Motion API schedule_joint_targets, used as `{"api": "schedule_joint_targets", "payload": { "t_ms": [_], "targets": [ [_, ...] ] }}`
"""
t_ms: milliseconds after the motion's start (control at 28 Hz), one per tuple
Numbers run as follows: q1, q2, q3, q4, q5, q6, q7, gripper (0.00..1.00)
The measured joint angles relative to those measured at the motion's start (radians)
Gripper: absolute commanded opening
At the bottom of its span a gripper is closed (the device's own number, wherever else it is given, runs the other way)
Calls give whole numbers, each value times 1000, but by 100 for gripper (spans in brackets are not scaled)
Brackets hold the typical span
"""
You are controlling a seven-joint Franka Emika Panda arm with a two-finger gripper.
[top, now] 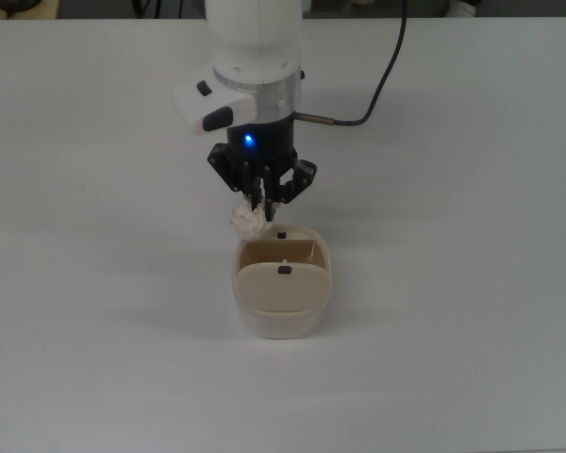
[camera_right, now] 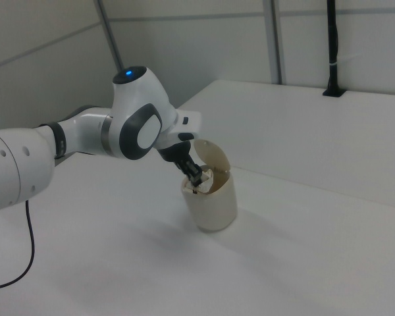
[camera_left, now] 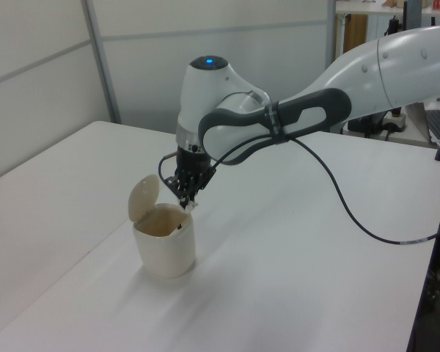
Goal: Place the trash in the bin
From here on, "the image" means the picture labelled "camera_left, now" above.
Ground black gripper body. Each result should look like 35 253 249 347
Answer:
175 145 211 174

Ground small white lidded bin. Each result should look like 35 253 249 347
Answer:
127 174 197 279

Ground black stand pole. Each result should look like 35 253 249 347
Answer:
406 172 440 352

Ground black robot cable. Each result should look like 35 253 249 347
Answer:
157 133 440 245

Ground wooden cabinet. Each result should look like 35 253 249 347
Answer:
342 14 368 54

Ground open laptop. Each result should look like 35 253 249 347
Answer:
406 101 440 144

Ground grey partition post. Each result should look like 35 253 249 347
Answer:
325 0 348 71

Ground black cable strap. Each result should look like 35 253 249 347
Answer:
263 101 291 147

